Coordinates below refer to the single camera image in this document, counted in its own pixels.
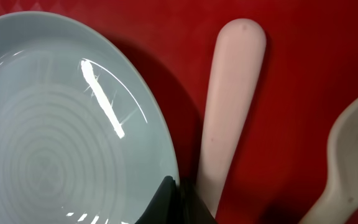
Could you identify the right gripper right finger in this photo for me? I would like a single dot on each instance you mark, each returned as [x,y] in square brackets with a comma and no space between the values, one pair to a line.
[192,208]

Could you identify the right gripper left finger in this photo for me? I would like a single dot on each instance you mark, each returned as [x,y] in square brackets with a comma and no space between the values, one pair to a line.
[163,207]

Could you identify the light blue plate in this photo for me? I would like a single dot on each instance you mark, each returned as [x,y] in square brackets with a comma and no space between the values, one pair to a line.
[82,139]

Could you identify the white plastic spoon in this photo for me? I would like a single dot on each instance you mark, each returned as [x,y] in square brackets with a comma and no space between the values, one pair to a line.
[339,199]

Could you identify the white plastic fork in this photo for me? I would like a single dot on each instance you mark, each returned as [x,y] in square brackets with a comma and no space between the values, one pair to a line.
[235,69]

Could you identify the red serving tray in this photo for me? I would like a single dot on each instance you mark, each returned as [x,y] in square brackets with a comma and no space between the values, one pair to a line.
[309,76]

